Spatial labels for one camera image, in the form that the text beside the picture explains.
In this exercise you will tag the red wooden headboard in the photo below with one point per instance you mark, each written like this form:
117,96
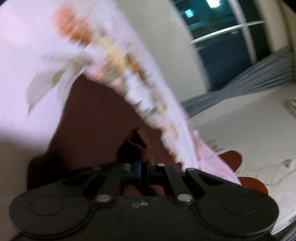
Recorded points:
245,171

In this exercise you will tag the maroon long-sleeve shirt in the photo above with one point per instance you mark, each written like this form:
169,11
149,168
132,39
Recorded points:
104,120

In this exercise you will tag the sliding glass window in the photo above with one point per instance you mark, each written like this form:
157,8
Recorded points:
222,41

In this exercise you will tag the pink floral bedsheet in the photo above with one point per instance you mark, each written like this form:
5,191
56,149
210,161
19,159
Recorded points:
34,46

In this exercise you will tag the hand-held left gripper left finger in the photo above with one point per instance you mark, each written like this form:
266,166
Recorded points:
108,183

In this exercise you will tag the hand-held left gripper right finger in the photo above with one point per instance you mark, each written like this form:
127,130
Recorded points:
178,183

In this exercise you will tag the white wall socket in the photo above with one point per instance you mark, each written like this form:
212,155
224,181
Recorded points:
286,163

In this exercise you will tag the grey curtain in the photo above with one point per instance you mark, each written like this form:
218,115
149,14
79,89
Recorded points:
249,83

